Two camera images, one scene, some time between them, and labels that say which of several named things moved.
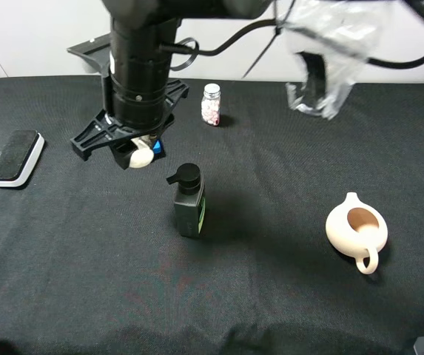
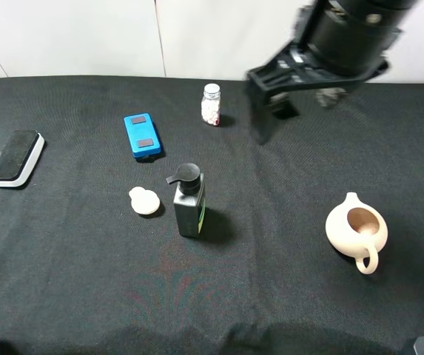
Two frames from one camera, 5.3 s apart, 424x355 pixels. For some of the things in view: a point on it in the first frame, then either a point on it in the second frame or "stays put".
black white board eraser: (15, 158) stays put
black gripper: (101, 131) -> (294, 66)
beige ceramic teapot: (357, 230) stays put
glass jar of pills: (211, 103) stays put
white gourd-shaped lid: (143, 156) -> (143, 201)
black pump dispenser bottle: (189, 204) stays put
